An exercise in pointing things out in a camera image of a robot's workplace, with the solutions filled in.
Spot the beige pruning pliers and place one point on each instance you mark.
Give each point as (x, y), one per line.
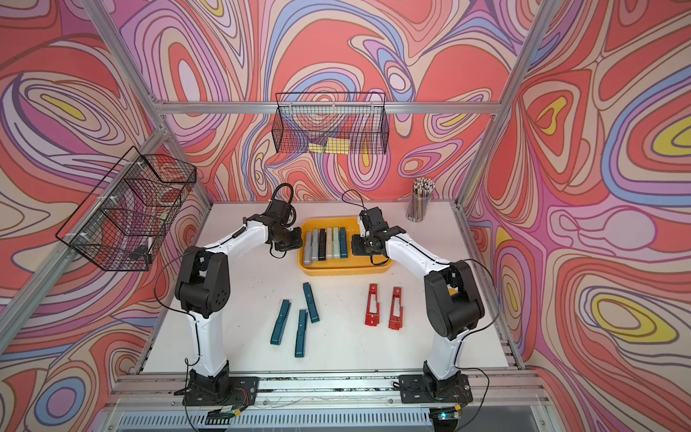
(329, 243)

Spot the black pruning pliers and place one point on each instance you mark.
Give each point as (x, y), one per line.
(322, 245)

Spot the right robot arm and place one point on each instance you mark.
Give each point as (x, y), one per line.
(453, 302)

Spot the black wire basket wall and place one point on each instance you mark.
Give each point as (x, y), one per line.
(334, 123)
(125, 219)

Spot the black wire basket back wall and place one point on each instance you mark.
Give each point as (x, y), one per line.
(334, 123)

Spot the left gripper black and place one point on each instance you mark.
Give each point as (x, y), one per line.
(297, 243)

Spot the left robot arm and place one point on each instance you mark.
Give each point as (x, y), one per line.
(203, 281)

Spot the red pliers left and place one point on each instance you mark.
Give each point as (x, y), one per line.
(372, 314)

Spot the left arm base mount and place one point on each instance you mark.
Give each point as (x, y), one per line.
(223, 390)

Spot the yellow plastic storage tray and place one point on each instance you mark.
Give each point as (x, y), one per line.
(353, 265)

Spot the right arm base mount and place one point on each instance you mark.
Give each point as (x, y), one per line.
(424, 388)

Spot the teal pliers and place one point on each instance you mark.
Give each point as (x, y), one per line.
(343, 248)
(311, 304)
(280, 323)
(300, 342)

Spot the red pliers right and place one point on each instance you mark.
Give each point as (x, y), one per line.
(396, 310)

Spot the light green pliers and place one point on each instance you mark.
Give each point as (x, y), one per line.
(335, 237)

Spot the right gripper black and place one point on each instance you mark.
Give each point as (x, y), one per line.
(356, 248)

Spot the red pliers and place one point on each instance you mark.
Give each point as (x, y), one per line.
(396, 310)
(372, 314)

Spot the pencil holder cup with pencils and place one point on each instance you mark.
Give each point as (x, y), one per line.
(422, 190)

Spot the black wire basket left wall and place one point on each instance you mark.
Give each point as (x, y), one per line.
(125, 219)

